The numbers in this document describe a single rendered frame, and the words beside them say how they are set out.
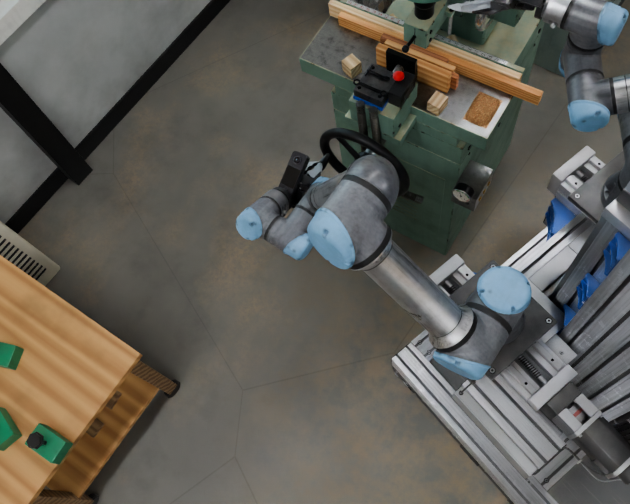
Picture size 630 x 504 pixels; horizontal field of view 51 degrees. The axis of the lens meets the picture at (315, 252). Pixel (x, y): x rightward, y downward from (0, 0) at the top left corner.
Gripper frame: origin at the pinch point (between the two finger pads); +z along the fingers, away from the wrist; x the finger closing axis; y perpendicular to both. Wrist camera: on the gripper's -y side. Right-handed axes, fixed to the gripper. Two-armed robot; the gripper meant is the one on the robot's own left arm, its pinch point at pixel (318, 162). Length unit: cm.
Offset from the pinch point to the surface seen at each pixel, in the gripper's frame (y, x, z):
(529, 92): -30, 44, 28
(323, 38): -23.6, -17.4, 24.4
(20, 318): 66, -67, -56
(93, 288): 100, -85, -10
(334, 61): -20.8, -10.1, 19.4
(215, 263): 83, -46, 20
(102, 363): 64, -34, -54
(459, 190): 2.3, 36.7, 21.1
